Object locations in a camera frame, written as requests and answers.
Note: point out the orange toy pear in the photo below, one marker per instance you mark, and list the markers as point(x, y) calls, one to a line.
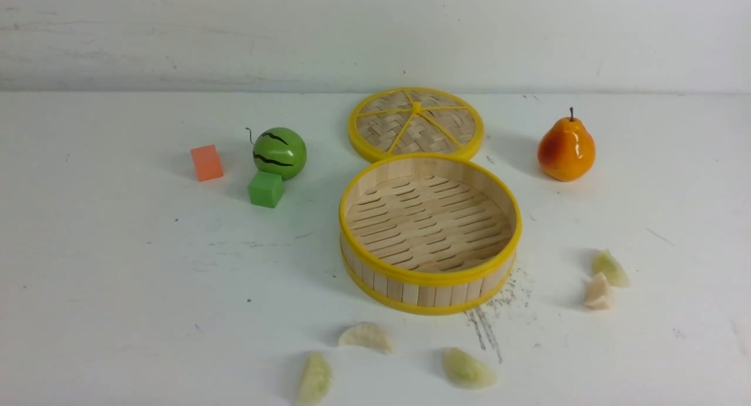
point(567, 151)

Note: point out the white dumpling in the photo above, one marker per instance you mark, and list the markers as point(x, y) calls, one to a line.
point(599, 294)
point(368, 335)

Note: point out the orange foam cube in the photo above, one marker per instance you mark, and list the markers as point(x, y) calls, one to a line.
point(207, 163)

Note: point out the greenish dumpling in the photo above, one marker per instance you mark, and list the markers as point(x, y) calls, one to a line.
point(316, 380)
point(604, 263)
point(465, 371)

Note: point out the bamboo steamer tray yellow rim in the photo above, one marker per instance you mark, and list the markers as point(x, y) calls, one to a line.
point(429, 233)

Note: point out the woven bamboo steamer lid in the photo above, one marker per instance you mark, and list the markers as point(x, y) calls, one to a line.
point(409, 120)

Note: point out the green foam cube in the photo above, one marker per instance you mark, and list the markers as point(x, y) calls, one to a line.
point(266, 189)

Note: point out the green toy watermelon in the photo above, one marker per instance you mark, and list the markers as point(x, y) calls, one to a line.
point(279, 150)

